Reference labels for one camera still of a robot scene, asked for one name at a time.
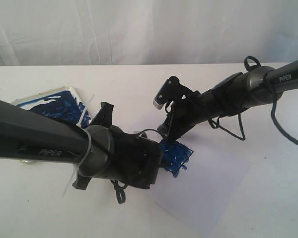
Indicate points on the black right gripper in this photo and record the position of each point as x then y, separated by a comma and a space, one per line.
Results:
179, 120

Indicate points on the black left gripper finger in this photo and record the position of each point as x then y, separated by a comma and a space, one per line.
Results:
104, 115
81, 182

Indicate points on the white paper sheet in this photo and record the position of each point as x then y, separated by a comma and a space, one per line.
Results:
199, 195

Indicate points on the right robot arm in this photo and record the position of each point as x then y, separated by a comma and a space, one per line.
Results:
260, 85

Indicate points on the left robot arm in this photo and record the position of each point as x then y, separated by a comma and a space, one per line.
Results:
101, 150

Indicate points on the white paint tray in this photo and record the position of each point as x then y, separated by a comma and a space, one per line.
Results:
62, 104

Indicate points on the white backdrop curtain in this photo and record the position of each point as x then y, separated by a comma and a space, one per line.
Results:
113, 32

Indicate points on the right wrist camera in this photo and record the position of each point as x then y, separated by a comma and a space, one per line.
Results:
171, 91

